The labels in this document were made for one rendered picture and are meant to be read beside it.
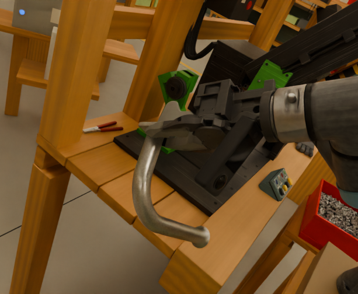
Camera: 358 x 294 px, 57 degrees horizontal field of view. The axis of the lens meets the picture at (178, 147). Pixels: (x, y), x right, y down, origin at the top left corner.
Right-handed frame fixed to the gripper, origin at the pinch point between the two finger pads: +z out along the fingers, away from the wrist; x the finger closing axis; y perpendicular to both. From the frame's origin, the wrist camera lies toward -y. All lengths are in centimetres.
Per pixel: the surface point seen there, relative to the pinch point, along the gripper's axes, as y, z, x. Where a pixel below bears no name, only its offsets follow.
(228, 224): -2, 8, -50
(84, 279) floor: -26, 99, -88
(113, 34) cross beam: 46, 38, -12
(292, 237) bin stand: 4, 0, -88
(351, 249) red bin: 3, -19, -92
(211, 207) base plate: 3, 14, -49
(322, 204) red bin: 21, -8, -99
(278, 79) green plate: 56, 1, -60
